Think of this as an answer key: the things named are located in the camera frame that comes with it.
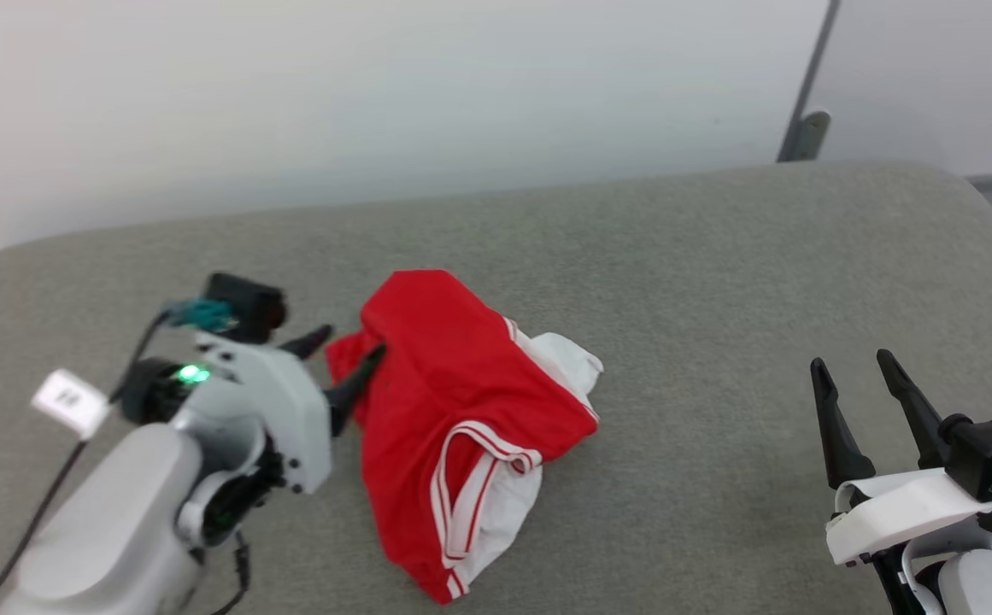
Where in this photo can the grey metal post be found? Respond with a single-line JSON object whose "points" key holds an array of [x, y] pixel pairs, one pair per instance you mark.
{"points": [[807, 85]]}

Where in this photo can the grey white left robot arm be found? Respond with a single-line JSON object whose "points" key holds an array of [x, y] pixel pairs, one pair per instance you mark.
{"points": [[111, 521]]}

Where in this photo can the grey fabric sofa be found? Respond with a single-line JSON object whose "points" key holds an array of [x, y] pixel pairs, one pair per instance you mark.
{"points": [[718, 299]]}

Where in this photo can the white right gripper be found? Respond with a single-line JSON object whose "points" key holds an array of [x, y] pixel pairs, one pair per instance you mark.
{"points": [[897, 512]]}

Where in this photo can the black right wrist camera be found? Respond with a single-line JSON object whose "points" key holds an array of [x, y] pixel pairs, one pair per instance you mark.
{"points": [[987, 453]]}

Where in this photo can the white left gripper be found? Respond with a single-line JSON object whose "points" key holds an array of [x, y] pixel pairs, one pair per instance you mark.
{"points": [[290, 410]]}

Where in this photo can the red and white t-shirt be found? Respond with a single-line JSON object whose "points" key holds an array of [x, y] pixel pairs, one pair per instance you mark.
{"points": [[453, 384]]}

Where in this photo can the teal left camera connector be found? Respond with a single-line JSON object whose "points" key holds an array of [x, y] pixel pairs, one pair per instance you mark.
{"points": [[201, 314]]}

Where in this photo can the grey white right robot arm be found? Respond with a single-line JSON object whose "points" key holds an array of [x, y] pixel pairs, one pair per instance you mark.
{"points": [[983, 585]]}

